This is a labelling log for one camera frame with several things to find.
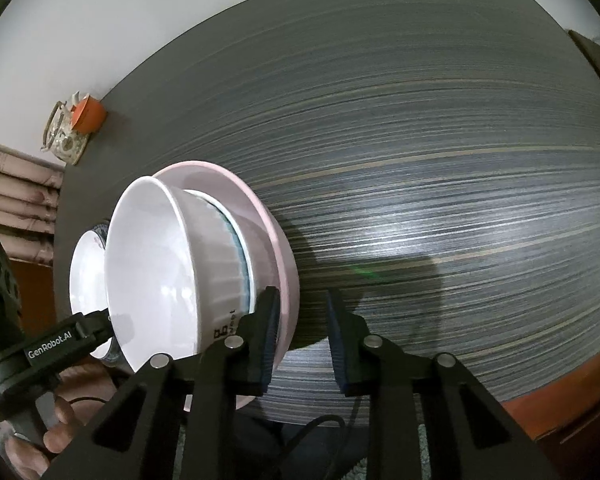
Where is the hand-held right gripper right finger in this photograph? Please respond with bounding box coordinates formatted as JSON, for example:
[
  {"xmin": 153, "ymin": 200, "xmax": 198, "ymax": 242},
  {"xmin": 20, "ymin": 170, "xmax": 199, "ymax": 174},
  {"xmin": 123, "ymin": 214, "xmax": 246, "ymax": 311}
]
[{"xmin": 325, "ymin": 291, "xmax": 566, "ymax": 480}]

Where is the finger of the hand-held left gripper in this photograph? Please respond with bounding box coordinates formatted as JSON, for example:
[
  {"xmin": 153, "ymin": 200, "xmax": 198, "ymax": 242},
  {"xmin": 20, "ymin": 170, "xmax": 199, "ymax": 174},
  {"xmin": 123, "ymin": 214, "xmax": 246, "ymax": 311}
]
[{"xmin": 75, "ymin": 310, "xmax": 116, "ymax": 358}]

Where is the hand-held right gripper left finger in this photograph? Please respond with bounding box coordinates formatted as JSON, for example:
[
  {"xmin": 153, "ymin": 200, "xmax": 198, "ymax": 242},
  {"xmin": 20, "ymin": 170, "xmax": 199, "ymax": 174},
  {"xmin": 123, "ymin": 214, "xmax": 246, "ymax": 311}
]
[{"xmin": 40, "ymin": 286, "xmax": 282, "ymax": 480}]

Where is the white plate with pink flowers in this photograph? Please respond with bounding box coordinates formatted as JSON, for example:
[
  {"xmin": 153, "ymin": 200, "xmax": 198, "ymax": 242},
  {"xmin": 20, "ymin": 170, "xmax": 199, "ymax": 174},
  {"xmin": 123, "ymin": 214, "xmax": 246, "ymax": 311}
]
[{"xmin": 69, "ymin": 229, "xmax": 112, "ymax": 360}]

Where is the small white bowl dark print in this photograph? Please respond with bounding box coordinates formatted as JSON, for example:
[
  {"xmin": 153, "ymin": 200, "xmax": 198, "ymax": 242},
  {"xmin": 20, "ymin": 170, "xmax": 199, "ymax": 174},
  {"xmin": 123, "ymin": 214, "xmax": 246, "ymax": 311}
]
[{"xmin": 104, "ymin": 176, "xmax": 253, "ymax": 373}]

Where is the large pink bowl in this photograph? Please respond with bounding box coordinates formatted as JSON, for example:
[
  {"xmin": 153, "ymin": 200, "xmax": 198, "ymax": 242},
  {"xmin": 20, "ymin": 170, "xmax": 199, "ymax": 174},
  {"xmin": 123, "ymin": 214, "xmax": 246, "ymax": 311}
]
[{"xmin": 152, "ymin": 160, "xmax": 301, "ymax": 411}]

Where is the person's left hand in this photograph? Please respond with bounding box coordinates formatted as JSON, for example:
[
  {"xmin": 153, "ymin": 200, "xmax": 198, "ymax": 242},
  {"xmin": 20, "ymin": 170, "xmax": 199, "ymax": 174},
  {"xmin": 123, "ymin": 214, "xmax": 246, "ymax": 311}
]
[{"xmin": 5, "ymin": 360, "xmax": 131, "ymax": 480}]

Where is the patterned beige curtain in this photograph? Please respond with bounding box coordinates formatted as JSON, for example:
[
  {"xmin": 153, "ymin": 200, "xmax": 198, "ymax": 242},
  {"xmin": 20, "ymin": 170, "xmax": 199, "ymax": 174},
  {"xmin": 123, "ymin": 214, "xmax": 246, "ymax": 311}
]
[{"xmin": 0, "ymin": 145, "xmax": 63, "ymax": 266}]

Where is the floral ceramic teapot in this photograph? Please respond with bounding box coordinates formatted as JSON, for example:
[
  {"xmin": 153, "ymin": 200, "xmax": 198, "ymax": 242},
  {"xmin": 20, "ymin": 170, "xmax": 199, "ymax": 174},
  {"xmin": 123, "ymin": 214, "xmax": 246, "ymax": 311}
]
[{"xmin": 41, "ymin": 91, "xmax": 93, "ymax": 166}]

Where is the orange cup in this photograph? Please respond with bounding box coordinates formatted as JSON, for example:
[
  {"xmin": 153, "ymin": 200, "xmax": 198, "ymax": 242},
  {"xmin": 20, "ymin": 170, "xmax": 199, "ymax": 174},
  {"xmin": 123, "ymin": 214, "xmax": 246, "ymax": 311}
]
[{"xmin": 72, "ymin": 96, "xmax": 107, "ymax": 133}]

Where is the black cable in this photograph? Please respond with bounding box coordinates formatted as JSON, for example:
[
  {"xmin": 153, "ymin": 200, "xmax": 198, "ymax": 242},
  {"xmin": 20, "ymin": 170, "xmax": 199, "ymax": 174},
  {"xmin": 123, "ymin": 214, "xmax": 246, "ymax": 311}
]
[{"xmin": 275, "ymin": 414, "xmax": 348, "ymax": 466}]

